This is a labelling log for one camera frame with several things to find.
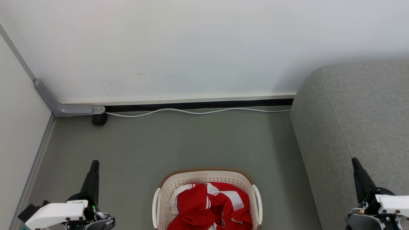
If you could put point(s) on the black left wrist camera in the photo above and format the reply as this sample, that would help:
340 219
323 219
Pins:
28 212

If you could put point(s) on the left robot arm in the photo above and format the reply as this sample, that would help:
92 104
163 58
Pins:
102 223

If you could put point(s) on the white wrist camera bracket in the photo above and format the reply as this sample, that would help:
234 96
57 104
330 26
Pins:
54 212
396 203

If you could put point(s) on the grey fabric sofa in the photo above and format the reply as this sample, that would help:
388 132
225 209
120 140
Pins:
351 111

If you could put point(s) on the grey metal partition foot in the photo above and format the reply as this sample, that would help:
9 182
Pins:
70 109

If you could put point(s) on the black caster wheel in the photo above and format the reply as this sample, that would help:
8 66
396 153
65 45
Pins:
99 119

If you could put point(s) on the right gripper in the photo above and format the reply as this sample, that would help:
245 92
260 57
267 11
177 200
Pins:
370 203

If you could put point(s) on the dark baseboard strip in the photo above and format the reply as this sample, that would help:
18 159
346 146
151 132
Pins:
198 105

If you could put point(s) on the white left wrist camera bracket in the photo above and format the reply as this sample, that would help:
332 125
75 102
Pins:
54 212

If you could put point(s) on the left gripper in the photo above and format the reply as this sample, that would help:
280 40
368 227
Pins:
80 197

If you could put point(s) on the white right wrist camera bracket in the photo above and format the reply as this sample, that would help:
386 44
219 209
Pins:
396 203

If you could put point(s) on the cream perforated laundry basket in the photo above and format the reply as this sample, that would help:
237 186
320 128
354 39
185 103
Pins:
204 177

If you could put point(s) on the red and white shirt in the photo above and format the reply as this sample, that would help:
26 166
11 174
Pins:
198 204

